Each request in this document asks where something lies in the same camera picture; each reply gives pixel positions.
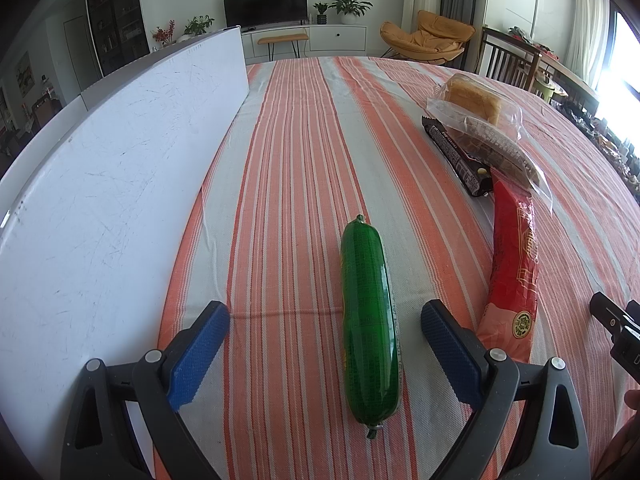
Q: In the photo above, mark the orange lounge chair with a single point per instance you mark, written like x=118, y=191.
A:
x=430, y=35

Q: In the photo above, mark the orange striped tablecloth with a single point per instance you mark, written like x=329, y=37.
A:
x=300, y=160

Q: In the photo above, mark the white curtain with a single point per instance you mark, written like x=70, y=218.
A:
x=587, y=25

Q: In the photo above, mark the white cardboard box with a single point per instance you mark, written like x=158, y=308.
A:
x=110, y=185

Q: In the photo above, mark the wooden slatted chair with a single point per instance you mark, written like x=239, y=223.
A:
x=505, y=57

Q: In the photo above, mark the green sausage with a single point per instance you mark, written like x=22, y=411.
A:
x=370, y=320

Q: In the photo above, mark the white television cabinet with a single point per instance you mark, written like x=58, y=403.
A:
x=340, y=37

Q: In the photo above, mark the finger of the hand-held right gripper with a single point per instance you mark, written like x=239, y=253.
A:
x=607, y=315

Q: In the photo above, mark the red snack packet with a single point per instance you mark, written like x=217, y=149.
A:
x=515, y=260

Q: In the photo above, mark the red flower arrangement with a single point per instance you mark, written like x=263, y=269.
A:
x=162, y=35

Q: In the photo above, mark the dark framed window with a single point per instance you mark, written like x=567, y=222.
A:
x=622, y=70

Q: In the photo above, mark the black television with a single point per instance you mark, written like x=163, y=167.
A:
x=265, y=4

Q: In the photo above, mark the dark chocolate bar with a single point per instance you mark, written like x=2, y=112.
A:
x=450, y=147

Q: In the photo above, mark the clear brown cracker packet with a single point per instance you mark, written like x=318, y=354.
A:
x=505, y=152

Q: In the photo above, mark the dark glass cabinet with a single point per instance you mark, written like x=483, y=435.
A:
x=115, y=15

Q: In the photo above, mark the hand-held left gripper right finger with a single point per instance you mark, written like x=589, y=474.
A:
x=450, y=350

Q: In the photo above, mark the large potted plant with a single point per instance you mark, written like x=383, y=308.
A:
x=350, y=7

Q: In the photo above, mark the clear bread packet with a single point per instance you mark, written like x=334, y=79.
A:
x=475, y=97

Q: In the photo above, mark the small potted plant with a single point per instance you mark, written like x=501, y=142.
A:
x=321, y=14

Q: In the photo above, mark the framed wall picture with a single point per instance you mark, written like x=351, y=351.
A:
x=24, y=72

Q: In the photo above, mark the person's right hand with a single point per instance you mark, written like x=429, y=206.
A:
x=634, y=400

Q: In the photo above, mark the cluster of bottles and jars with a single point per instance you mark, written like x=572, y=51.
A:
x=610, y=140

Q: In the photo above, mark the wooden bench with metal legs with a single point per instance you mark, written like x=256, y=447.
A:
x=282, y=37

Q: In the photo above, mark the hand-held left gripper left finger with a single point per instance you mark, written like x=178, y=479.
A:
x=197, y=355

